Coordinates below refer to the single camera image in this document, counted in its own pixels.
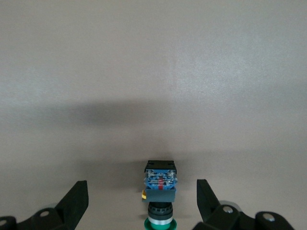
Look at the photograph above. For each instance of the green push button switch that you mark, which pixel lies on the green push button switch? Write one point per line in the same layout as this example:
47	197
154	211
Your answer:
159	182

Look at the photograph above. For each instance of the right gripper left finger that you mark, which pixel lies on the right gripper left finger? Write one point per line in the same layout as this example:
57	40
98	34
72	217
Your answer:
72	206

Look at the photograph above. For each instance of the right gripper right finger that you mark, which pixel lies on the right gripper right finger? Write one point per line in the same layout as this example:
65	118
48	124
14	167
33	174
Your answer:
208	206

